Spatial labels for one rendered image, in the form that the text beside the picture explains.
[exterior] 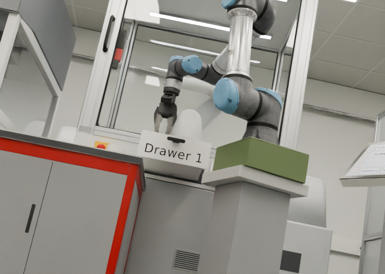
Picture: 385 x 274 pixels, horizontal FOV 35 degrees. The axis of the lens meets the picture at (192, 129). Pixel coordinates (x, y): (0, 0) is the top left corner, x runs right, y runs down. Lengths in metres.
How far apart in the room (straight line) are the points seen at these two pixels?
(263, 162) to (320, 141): 4.43
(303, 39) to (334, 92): 3.62
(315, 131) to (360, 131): 0.49
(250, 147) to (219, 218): 0.29
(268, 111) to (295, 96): 0.76
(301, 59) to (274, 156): 1.04
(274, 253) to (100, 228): 0.60
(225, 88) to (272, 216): 0.47
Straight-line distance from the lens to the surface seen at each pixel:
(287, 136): 2.88
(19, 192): 2.22
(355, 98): 6.72
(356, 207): 6.45
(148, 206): 2.76
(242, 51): 2.24
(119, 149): 2.28
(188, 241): 2.74
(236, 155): 2.08
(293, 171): 2.10
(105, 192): 2.18
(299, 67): 3.00
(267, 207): 2.10
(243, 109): 2.15
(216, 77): 2.61
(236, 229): 2.03
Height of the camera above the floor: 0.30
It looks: 16 degrees up
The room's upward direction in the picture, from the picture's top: 11 degrees clockwise
